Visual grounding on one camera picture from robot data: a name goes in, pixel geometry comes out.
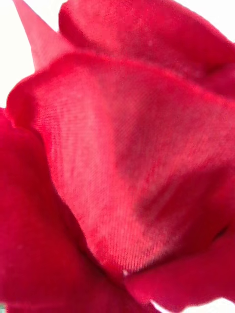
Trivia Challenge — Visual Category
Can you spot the red artificial rose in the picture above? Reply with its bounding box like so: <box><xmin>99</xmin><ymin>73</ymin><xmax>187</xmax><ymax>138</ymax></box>
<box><xmin>0</xmin><ymin>0</ymin><xmax>235</xmax><ymax>313</ymax></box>

